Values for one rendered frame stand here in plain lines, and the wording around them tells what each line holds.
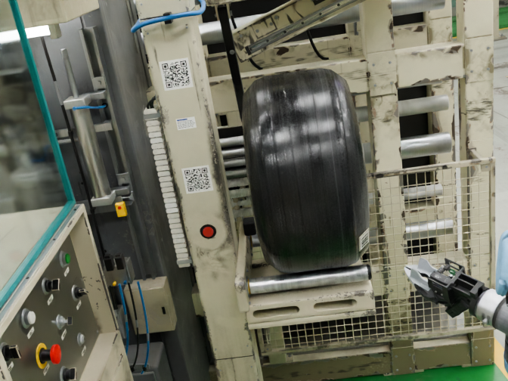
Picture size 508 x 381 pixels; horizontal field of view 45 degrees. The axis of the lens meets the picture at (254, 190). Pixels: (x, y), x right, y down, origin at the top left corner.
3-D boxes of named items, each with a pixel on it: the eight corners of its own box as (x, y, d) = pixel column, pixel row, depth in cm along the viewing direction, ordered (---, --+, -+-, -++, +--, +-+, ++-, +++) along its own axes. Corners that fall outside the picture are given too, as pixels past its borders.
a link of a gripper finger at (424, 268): (410, 246, 149) (442, 261, 143) (413, 261, 153) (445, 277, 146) (402, 255, 148) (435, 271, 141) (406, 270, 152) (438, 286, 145)
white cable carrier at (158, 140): (178, 267, 178) (142, 110, 160) (181, 259, 182) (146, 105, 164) (193, 265, 177) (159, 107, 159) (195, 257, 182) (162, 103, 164)
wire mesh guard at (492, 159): (261, 356, 238) (231, 193, 211) (261, 353, 239) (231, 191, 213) (496, 329, 231) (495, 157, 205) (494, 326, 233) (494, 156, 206)
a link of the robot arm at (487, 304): (511, 309, 136) (490, 336, 133) (492, 300, 139) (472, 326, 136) (509, 289, 131) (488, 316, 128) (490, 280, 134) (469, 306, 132)
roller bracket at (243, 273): (240, 314, 169) (233, 283, 165) (244, 246, 205) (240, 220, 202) (251, 313, 169) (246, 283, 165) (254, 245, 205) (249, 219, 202)
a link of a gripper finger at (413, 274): (402, 255, 148) (435, 271, 141) (406, 270, 152) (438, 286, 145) (394, 264, 147) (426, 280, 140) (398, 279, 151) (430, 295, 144)
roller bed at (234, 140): (208, 224, 214) (192, 144, 203) (211, 206, 228) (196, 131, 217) (263, 216, 213) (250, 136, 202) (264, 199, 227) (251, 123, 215)
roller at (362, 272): (246, 292, 169) (244, 277, 171) (248, 296, 173) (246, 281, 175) (372, 277, 167) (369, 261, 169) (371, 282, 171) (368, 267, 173)
